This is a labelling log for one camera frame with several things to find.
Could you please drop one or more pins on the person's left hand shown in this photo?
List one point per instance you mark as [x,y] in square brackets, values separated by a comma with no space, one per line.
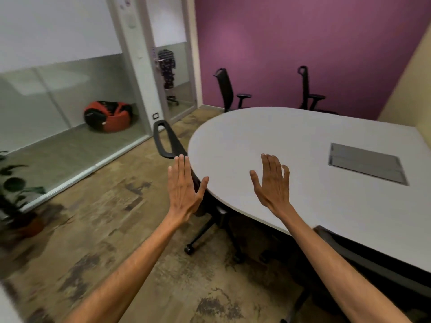
[181,198]

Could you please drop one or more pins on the person's right hand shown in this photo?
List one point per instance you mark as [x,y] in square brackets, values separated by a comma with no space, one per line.
[274,193]

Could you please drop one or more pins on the person's right thumb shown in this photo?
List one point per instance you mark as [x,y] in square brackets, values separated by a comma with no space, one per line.
[256,182]

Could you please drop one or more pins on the person's right middle finger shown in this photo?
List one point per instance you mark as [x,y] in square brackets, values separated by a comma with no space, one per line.
[272,168]

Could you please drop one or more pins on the person's left little finger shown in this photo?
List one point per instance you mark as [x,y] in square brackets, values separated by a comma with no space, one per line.
[170,176]

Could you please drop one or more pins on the person's left middle finger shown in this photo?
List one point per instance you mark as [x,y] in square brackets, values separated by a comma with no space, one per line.
[182,168]

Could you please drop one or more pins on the person's right little finger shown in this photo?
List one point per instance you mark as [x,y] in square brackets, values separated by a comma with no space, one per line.
[286,175]

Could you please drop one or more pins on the person's left thumb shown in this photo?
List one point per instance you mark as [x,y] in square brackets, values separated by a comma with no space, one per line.
[202,187]

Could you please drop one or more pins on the person's right forearm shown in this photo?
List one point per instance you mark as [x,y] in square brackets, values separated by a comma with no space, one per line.
[333,269]

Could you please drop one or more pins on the person's left forearm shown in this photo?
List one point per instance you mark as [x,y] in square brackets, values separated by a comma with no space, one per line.
[134,269]

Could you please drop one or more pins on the black mesh office chair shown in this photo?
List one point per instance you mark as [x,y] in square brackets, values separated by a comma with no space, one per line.
[225,89]
[370,265]
[304,87]
[212,211]

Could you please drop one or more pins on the red and black bean bag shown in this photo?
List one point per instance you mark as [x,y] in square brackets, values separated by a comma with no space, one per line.
[109,116]

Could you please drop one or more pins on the dark patterned garment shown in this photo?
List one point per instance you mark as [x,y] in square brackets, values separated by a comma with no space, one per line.
[167,68]

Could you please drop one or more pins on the glass door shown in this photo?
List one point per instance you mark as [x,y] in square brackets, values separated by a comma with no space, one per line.
[175,36]

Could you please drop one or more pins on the brown plant pot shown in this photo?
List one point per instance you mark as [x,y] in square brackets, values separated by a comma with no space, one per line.
[30,227]

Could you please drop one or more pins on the green leafy plant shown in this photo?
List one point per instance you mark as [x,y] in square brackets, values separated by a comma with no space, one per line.
[15,186]

